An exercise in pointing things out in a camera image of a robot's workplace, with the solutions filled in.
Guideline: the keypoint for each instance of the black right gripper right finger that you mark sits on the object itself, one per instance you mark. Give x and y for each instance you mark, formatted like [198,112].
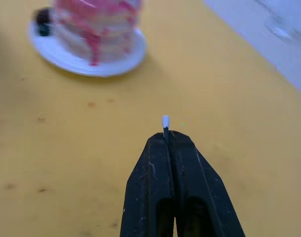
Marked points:
[199,182]

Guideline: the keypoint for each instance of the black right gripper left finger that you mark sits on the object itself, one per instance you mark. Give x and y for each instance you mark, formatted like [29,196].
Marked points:
[145,177]

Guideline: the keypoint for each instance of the white-tipped black match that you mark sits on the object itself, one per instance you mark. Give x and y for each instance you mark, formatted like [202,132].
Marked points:
[165,122]

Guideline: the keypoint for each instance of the pink and white layered cake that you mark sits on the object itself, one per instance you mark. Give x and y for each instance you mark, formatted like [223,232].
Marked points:
[97,29]

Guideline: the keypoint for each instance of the dark berry cake decoration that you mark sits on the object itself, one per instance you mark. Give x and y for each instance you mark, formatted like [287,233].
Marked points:
[44,22]

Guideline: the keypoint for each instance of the white round plate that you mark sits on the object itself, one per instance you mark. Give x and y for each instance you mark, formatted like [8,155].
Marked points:
[66,58]

